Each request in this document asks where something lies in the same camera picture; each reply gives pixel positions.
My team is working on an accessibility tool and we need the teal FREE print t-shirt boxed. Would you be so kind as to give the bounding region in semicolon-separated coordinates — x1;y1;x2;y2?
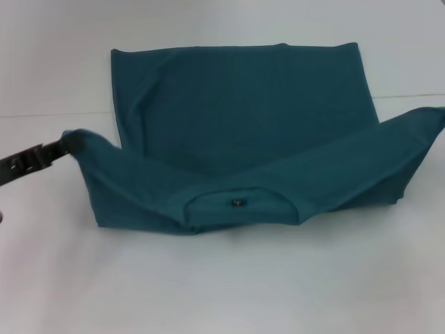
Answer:
60;42;445;238

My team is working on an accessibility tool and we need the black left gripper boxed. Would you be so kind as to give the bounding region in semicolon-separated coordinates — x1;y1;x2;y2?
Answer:
0;134;76;189

